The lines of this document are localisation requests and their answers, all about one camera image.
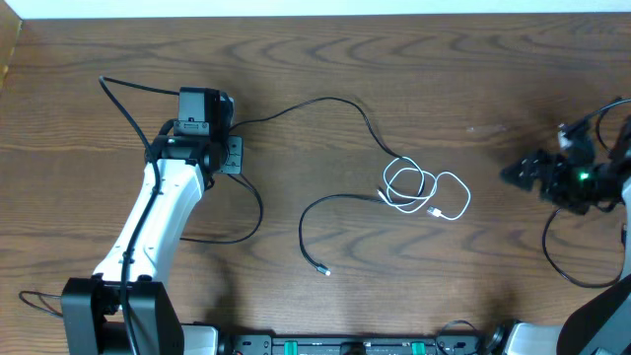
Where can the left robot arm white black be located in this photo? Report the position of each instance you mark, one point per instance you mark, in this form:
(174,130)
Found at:
(124,307)

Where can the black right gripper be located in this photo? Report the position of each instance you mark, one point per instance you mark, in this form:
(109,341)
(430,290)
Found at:
(547,174)

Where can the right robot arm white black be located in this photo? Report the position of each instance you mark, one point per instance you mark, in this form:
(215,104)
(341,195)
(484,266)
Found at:
(602,325)

